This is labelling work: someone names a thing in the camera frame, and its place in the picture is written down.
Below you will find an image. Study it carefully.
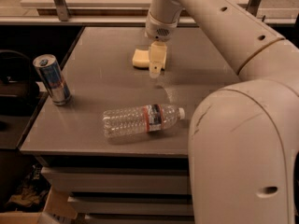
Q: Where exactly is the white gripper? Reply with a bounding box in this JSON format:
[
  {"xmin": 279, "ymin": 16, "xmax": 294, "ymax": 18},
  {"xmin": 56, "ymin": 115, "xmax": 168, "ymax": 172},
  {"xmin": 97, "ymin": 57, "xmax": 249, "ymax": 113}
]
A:
[{"xmin": 145, "ymin": 12, "xmax": 178, "ymax": 78}]

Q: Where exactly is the yellow sponge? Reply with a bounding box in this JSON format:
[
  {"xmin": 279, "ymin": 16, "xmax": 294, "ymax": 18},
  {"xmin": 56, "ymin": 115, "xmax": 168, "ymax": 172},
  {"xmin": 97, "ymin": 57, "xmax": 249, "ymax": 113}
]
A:
[{"xmin": 132, "ymin": 49, "xmax": 150, "ymax": 68}]

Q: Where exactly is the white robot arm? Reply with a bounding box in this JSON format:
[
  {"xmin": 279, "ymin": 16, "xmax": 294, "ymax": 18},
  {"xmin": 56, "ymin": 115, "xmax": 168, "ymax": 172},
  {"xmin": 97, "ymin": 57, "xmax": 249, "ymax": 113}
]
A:
[{"xmin": 146, "ymin": 0, "xmax": 299, "ymax": 224}]

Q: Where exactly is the clear plastic water bottle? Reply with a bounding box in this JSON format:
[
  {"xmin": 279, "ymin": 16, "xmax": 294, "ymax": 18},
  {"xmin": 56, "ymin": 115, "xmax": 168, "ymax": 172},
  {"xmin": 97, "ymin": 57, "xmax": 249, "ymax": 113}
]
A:
[{"xmin": 103, "ymin": 104, "xmax": 185, "ymax": 138}]

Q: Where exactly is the blue silver energy drink can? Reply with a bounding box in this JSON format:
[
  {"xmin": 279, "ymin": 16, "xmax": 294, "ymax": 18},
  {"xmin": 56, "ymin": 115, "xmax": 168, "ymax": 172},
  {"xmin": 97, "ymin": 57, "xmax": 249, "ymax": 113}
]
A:
[{"xmin": 33, "ymin": 54, "xmax": 71, "ymax": 105}]

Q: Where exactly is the black chair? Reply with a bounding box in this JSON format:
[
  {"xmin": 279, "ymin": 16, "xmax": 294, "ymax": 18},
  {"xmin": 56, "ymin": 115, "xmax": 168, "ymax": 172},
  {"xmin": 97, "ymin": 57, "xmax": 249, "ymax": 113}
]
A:
[{"xmin": 0, "ymin": 49, "xmax": 39, "ymax": 116}]

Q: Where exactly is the grey drawer cabinet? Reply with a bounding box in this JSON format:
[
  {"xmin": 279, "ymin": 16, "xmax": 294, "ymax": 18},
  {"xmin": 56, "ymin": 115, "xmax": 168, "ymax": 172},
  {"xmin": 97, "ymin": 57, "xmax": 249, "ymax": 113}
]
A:
[{"xmin": 38, "ymin": 155, "xmax": 194, "ymax": 224}]

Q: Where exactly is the cardboard box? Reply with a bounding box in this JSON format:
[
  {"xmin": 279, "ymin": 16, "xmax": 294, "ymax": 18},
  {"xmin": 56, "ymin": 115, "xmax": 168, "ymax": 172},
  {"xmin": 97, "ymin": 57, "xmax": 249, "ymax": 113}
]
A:
[{"xmin": 0, "ymin": 188, "xmax": 78, "ymax": 224}]

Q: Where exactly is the metal bracket left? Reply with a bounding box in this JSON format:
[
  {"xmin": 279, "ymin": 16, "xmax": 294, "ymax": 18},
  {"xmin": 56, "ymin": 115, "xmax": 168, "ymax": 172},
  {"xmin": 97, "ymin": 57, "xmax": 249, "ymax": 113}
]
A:
[{"xmin": 53, "ymin": 0, "xmax": 69, "ymax": 21}]

